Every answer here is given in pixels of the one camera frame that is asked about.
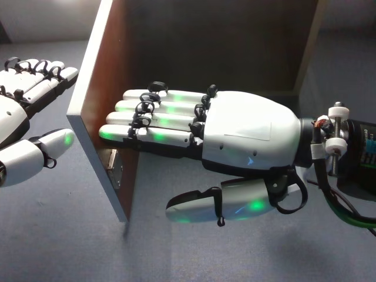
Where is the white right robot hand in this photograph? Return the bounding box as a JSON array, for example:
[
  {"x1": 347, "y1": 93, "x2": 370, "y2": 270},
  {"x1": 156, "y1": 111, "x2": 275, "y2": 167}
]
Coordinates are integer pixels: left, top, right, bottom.
[{"x1": 99, "y1": 80, "x2": 308, "y2": 227}]

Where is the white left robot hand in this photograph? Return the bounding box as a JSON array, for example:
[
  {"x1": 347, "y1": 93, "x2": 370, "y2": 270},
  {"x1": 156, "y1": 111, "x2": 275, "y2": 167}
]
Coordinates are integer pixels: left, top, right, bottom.
[{"x1": 0, "y1": 57, "x2": 79, "y2": 188}]

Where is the round silver door lock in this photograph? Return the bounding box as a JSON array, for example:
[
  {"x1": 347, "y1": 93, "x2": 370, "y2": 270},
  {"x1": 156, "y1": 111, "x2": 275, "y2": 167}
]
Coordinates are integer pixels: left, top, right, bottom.
[{"x1": 106, "y1": 149, "x2": 124, "y2": 190}]

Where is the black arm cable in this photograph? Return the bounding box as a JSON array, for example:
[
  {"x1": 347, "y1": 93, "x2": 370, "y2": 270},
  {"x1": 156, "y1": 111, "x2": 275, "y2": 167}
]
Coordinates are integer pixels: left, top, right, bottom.
[{"x1": 311, "y1": 129, "x2": 376, "y2": 239}]

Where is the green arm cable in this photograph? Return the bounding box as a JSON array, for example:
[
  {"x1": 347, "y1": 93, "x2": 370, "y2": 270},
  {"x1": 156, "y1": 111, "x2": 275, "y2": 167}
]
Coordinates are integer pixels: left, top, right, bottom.
[{"x1": 327, "y1": 192, "x2": 376, "y2": 229}]

